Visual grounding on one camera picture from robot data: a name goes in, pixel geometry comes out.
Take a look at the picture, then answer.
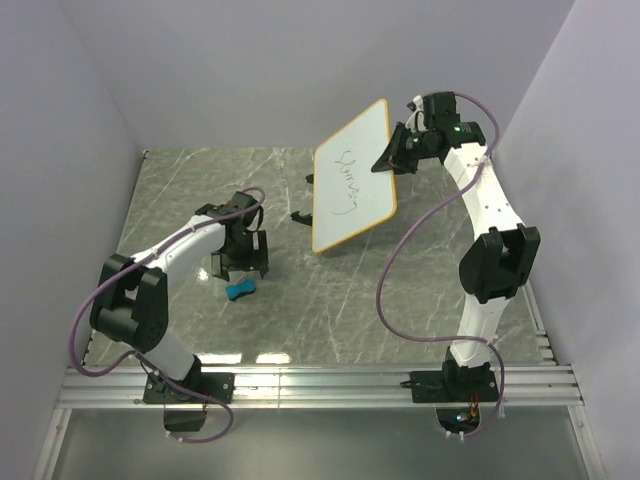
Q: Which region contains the aluminium front rail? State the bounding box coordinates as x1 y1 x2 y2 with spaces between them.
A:
56 364 584 409

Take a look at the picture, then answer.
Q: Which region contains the blue whiteboard eraser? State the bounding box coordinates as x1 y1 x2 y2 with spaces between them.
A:
225 278 256 301

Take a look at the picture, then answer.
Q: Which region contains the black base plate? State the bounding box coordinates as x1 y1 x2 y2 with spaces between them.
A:
400 369 499 403
142 372 235 405

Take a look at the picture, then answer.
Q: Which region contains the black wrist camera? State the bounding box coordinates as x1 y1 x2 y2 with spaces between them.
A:
225 191 260 214
405 92 460 132

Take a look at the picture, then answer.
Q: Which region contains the aluminium right side rail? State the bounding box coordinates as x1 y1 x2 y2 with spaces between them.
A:
524 283 558 366

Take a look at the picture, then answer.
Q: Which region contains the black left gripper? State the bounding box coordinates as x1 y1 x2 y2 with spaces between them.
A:
212 230 267 281

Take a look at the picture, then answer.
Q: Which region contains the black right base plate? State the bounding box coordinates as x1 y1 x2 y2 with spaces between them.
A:
400 369 499 403

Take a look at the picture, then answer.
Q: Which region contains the yellow framed whiteboard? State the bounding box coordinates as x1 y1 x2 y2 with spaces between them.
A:
311 98 398 254

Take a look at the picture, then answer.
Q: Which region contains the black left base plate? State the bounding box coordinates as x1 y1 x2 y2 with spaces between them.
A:
142 372 235 405

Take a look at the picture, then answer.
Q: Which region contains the aluminium rail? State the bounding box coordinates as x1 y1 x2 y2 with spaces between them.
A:
56 364 584 409
524 283 558 366

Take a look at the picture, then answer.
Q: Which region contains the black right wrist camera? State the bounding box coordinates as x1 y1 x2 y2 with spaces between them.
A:
405 92 460 132

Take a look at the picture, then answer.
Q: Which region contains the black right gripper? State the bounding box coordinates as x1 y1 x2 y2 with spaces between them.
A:
370 121 436 175

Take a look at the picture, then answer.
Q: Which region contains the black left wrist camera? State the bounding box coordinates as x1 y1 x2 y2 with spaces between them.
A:
225 191 260 214

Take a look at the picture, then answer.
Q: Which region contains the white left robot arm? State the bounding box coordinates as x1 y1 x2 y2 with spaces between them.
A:
89 192 269 403

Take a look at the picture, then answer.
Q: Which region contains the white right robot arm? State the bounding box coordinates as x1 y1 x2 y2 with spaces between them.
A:
372 122 541 401

